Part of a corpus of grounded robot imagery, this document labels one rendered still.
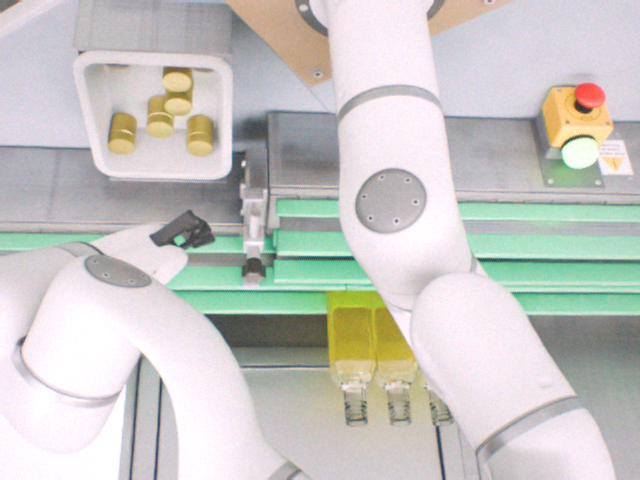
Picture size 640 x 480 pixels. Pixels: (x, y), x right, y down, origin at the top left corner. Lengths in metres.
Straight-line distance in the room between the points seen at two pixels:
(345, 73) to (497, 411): 0.32
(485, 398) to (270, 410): 0.64
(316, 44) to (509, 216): 0.37
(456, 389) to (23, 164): 0.77
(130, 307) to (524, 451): 0.28
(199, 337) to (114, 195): 0.63
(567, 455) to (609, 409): 0.79
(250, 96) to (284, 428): 0.47
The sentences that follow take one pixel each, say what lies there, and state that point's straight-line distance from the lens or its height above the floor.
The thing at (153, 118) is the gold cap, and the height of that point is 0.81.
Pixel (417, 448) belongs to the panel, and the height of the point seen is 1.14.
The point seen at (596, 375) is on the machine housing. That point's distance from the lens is 1.36.
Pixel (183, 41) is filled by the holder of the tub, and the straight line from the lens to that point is 0.91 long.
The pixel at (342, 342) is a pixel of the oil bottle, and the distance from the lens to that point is 1.05.
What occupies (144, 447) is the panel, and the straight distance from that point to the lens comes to 1.15.
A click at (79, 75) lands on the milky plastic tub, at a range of 0.93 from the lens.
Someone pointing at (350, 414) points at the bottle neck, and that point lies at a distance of 1.03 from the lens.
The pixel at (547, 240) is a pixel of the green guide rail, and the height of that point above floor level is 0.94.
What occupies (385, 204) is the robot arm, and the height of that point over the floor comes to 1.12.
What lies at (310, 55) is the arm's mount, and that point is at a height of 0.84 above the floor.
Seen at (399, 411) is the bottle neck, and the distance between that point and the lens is 1.04.
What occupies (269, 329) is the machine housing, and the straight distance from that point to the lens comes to 1.26.
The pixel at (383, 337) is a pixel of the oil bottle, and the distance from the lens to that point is 1.06.
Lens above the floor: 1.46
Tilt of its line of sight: 30 degrees down
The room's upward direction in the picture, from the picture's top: 177 degrees clockwise
